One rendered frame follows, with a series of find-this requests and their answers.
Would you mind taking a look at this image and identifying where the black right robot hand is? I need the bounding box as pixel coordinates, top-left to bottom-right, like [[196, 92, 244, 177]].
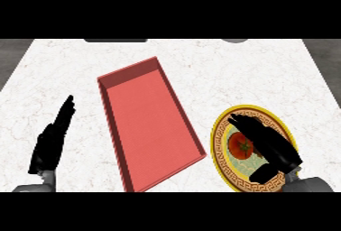
[[226, 113, 306, 184]]

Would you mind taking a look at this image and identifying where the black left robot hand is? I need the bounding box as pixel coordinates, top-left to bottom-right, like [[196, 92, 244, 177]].
[[27, 95, 77, 176]]

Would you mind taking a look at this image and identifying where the red tomato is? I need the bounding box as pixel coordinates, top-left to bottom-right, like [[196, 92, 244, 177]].
[[226, 131, 255, 161]]

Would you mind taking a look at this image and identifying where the yellow-rimmed patterned plate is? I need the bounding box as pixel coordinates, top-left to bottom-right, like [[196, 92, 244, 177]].
[[210, 104, 300, 193]]

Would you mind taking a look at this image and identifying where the red shallow box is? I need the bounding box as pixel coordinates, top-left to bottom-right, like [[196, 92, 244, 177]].
[[96, 56, 210, 193]]

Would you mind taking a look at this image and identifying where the pale grey round object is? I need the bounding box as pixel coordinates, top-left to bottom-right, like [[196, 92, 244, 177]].
[[221, 38, 249, 44]]

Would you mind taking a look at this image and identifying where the dark grey flat appliance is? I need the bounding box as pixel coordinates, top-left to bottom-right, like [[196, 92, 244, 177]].
[[83, 38, 149, 43]]

